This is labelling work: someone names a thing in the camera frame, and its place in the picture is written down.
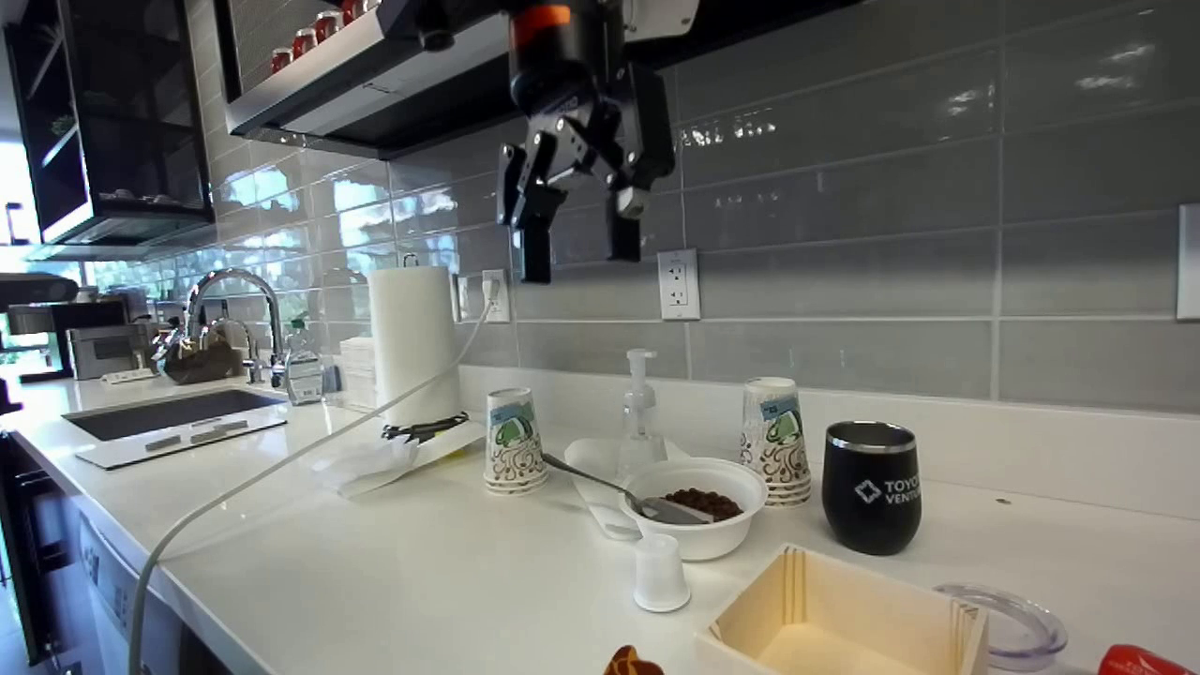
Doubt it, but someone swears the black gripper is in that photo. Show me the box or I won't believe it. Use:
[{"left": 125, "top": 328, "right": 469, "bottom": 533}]
[{"left": 495, "top": 60, "right": 679, "bottom": 285}]

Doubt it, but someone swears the orange red toy object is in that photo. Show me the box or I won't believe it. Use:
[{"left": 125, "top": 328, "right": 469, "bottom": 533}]
[{"left": 1094, "top": 642, "right": 1195, "bottom": 675}]

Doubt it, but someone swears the wooden box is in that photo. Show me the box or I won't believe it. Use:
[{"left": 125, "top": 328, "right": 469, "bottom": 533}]
[{"left": 699, "top": 541, "right": 995, "bottom": 675}]

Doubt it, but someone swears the clear soap dispenser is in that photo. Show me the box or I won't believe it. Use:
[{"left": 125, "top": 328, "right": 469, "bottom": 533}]
[{"left": 614, "top": 350, "right": 666, "bottom": 470}]

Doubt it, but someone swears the paper towel roll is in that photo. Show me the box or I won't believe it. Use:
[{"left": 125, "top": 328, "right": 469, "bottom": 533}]
[{"left": 364, "top": 261, "right": 465, "bottom": 426}]

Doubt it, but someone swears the patterned paper cup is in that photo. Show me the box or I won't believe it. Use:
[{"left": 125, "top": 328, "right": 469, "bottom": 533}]
[
  {"left": 739, "top": 376, "right": 815, "bottom": 510},
  {"left": 482, "top": 387, "right": 550, "bottom": 498}
]

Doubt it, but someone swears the metal spoon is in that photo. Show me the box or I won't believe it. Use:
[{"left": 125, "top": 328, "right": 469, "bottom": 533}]
[{"left": 535, "top": 448, "right": 719, "bottom": 530}]

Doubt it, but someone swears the black towel holder base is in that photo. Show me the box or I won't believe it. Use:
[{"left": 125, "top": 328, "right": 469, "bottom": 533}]
[{"left": 380, "top": 412, "right": 474, "bottom": 448}]

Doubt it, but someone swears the dark overhead shelf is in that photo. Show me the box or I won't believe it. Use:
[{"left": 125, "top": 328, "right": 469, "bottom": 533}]
[{"left": 211, "top": 0, "right": 866, "bottom": 163}]

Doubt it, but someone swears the chrome faucet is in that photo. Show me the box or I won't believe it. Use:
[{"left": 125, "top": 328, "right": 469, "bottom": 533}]
[{"left": 146, "top": 266, "right": 291, "bottom": 391}]

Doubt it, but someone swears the white bowl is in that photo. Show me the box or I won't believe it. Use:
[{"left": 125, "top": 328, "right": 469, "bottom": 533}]
[{"left": 620, "top": 455, "right": 769, "bottom": 561}]

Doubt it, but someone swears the small white cup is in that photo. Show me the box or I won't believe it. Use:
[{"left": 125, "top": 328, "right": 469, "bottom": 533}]
[{"left": 631, "top": 533, "right": 692, "bottom": 616}]

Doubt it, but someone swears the black tumbler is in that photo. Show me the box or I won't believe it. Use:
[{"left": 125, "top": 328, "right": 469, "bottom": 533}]
[{"left": 819, "top": 420, "right": 926, "bottom": 558}]

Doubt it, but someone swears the black upper cabinet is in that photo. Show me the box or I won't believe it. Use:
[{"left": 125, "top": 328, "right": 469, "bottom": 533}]
[{"left": 0, "top": 0, "right": 217, "bottom": 246}]

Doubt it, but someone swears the black countertop appliance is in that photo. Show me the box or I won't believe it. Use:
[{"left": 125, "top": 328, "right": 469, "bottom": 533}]
[{"left": 0, "top": 271, "right": 146, "bottom": 387}]

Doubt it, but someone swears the dark lower cabinet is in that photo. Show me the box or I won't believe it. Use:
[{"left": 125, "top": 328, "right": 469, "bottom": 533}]
[{"left": 0, "top": 430, "right": 236, "bottom": 675}]

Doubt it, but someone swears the white wall outlet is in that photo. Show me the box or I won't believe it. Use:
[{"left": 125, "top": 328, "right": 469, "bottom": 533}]
[
  {"left": 656, "top": 245, "right": 704, "bottom": 325},
  {"left": 1172, "top": 202, "right": 1200, "bottom": 322}
]

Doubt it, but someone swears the white cable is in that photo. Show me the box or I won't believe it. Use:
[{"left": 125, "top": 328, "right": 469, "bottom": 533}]
[{"left": 125, "top": 315, "right": 490, "bottom": 675}]

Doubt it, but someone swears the clear plastic ring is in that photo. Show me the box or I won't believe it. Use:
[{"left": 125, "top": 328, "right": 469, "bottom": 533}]
[{"left": 934, "top": 582, "right": 1071, "bottom": 667}]

